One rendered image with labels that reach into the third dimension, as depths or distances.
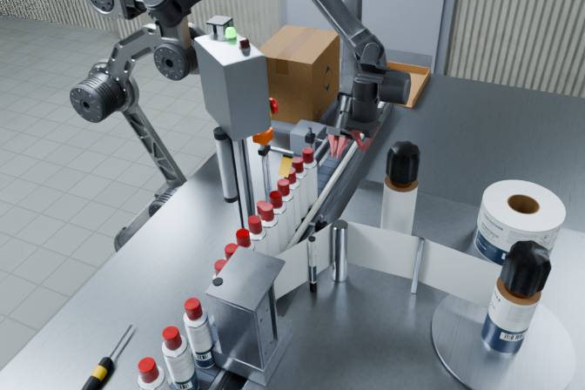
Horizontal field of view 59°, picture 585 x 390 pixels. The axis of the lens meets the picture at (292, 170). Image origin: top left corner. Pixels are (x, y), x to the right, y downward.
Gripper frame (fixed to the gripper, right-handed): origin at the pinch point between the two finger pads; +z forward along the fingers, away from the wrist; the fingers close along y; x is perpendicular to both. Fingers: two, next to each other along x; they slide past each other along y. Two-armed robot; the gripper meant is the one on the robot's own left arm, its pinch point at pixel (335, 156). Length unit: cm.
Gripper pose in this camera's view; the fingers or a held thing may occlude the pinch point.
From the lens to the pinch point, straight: 169.2
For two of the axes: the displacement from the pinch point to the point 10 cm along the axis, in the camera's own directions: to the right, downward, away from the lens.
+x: 3.6, 0.6, 9.3
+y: 9.1, 2.1, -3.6
